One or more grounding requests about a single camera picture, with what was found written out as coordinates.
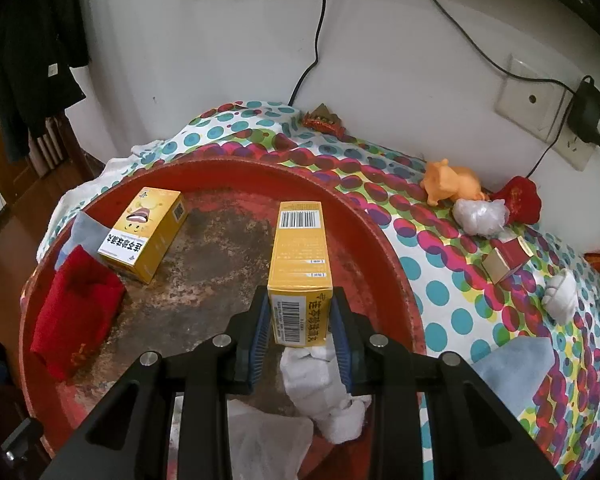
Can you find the round red tray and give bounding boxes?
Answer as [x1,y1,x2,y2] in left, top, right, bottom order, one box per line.
[19,157,425,479]

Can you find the polka dot bed sheet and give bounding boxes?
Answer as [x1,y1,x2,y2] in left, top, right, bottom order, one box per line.
[38,101,600,479]

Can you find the black power adapter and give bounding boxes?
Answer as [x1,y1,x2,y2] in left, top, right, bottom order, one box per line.
[567,76,600,148]

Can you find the white sock ball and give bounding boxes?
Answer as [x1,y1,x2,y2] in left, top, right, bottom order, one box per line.
[542,269,578,325]

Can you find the black TV cable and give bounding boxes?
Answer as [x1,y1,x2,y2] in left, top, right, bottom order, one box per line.
[286,0,350,109]

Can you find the yellow box with barcode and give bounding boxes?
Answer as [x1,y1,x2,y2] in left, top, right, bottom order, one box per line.
[268,200,334,348]

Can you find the dark hanging clothes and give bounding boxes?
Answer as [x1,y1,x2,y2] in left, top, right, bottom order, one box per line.
[0,0,90,162]

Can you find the blue sock in tray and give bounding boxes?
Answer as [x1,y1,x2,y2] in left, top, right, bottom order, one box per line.
[54,211,110,270]

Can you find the orange pig toy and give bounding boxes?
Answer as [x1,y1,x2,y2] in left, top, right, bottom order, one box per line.
[420,158,488,207]

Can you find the red sock in tray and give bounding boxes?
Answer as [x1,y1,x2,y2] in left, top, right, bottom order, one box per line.
[30,246,125,382]

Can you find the white wall socket plate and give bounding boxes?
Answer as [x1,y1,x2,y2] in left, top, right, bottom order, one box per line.
[495,55,596,171]

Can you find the light blue sock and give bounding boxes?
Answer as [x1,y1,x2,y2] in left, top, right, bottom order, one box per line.
[472,336,555,417]

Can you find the yellow box with cartoon face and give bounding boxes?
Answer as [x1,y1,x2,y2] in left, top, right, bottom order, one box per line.
[97,186,187,284]

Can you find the black adapter cable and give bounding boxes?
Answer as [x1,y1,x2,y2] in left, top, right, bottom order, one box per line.
[410,0,600,181]

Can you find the small red pouch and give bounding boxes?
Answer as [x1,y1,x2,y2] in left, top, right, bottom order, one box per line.
[490,176,542,224]

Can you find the white rolled sock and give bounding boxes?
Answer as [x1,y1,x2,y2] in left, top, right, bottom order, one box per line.
[279,334,372,444]

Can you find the small red gold box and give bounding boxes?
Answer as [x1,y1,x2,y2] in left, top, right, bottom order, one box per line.
[482,236,533,284]

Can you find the red gold wrapper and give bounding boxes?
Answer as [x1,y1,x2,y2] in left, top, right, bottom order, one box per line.
[302,103,346,138]

